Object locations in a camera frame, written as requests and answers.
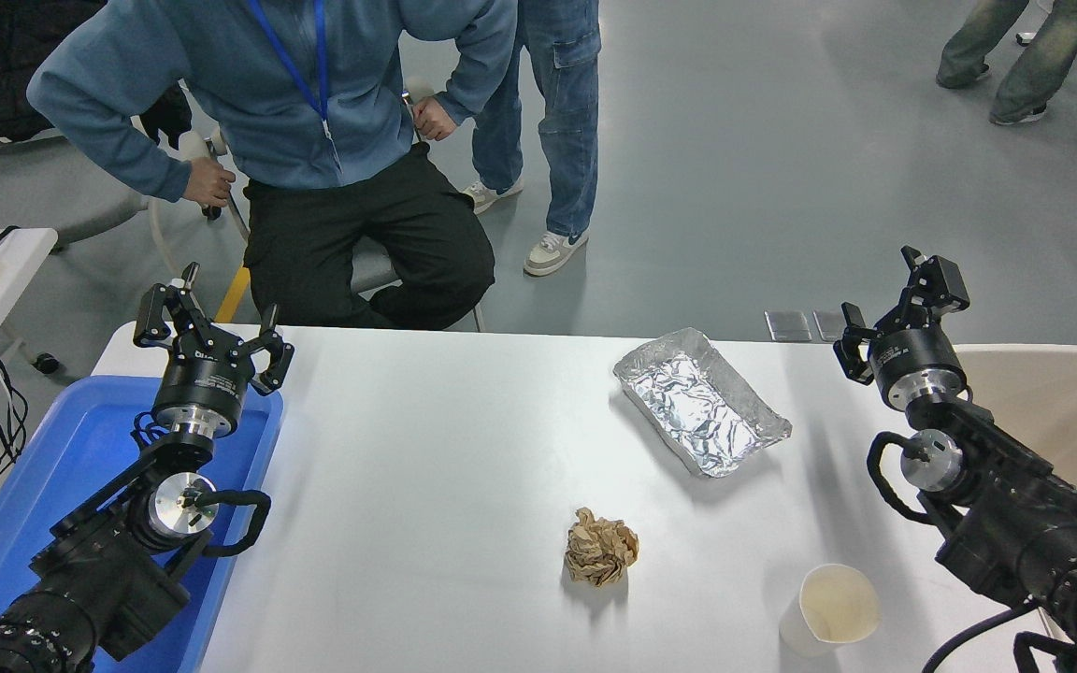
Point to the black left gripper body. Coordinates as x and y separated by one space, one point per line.
202 383

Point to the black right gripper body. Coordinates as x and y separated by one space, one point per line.
917 353

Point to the white paper cup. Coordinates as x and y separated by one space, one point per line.
833 608

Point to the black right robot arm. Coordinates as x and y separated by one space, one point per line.
1015 523

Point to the large pale dustbin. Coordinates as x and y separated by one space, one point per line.
1062 402

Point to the seated person's right hand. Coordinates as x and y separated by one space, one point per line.
209 183

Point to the seated person's left hand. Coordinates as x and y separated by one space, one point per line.
434 120

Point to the metal floor plate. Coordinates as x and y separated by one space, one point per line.
828 325
788 326

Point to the white-armed office chair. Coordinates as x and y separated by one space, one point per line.
372 266

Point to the blue plastic tray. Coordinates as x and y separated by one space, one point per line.
80 449

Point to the seated person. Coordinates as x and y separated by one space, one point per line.
342 224

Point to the silver foil tray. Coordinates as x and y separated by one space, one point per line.
697 407

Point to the white side table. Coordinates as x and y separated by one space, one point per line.
6 280

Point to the grey office chair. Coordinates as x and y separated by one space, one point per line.
34 187

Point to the person in faded trousers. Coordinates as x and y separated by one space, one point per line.
1053 56

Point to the crumpled tan paper ball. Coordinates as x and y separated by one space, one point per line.
600 550

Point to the standing person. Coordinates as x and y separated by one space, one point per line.
567 112

